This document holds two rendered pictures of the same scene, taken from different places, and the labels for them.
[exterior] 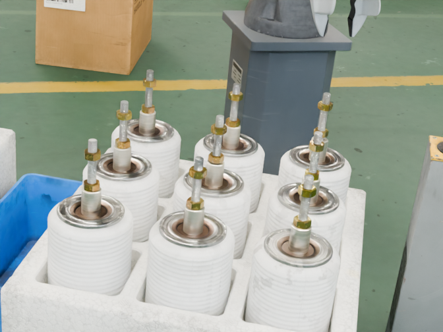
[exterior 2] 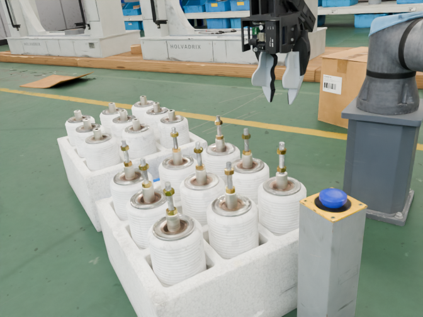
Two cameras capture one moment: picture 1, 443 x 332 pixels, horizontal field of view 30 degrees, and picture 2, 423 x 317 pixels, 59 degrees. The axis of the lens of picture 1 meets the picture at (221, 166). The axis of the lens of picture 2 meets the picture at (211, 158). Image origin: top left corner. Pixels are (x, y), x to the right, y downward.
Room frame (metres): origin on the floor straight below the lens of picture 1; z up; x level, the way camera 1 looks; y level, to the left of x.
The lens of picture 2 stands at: (0.52, -0.57, 0.63)
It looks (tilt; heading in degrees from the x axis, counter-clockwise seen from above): 25 degrees down; 54
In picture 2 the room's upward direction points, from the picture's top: 5 degrees counter-clockwise
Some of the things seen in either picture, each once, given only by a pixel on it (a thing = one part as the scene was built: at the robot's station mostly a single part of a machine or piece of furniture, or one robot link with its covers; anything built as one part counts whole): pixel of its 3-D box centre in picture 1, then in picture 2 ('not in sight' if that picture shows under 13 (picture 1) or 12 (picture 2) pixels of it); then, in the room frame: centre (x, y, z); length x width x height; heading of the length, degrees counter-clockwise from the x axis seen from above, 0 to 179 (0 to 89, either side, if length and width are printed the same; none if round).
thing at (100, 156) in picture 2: not in sight; (104, 166); (0.85, 0.43, 0.16); 0.10 x 0.10 x 0.18
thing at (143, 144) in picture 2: not in sight; (141, 156); (0.97, 0.42, 0.16); 0.10 x 0.10 x 0.18
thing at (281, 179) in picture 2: (318, 149); (281, 180); (1.01, -0.13, 0.26); 0.02 x 0.02 x 0.03
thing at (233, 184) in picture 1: (213, 182); (201, 181); (0.91, 0.01, 0.25); 0.08 x 0.08 x 0.01
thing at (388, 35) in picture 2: not in sight; (396, 41); (1.45, -0.10, 0.47); 0.13 x 0.12 x 0.14; 78
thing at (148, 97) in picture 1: (148, 96); (219, 130); (1.04, 0.11, 0.30); 0.01 x 0.01 x 0.08
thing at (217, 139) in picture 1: (217, 144); (199, 158); (0.91, 0.01, 0.30); 0.01 x 0.01 x 0.08
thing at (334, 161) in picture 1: (316, 159); (281, 186); (1.01, -0.13, 0.25); 0.08 x 0.08 x 0.01
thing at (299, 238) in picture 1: (299, 238); (173, 221); (0.77, -0.09, 0.26); 0.02 x 0.02 x 0.03
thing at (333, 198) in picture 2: not in sight; (332, 199); (0.94, -0.29, 0.32); 0.04 x 0.04 x 0.02
